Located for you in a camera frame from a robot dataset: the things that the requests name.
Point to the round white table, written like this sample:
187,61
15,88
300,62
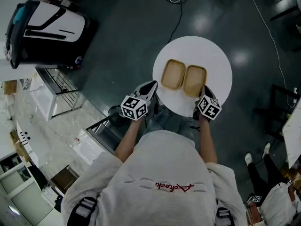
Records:
211,55

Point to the person's left forearm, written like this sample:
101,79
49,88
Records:
128,138

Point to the white drawer unit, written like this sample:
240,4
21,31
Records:
90,145

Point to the person's white sweatshirt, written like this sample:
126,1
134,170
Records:
160,173

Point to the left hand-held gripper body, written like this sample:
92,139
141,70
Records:
134,107

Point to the tan small container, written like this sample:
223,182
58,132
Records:
194,81
172,74

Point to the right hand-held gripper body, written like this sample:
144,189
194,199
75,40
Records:
209,108

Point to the black and white suitcase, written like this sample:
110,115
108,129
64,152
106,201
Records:
49,32

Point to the white cabinet with metal rack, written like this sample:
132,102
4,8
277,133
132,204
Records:
47,95

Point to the person's jeans legs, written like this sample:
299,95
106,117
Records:
171,122

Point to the round black stool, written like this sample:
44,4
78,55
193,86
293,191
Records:
116,116

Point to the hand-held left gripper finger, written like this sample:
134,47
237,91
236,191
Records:
144,87
154,88

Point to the black chair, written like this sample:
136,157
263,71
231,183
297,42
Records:
275,112
285,6

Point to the person's right forearm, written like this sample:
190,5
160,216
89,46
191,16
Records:
208,140

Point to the white marble table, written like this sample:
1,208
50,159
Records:
294,135

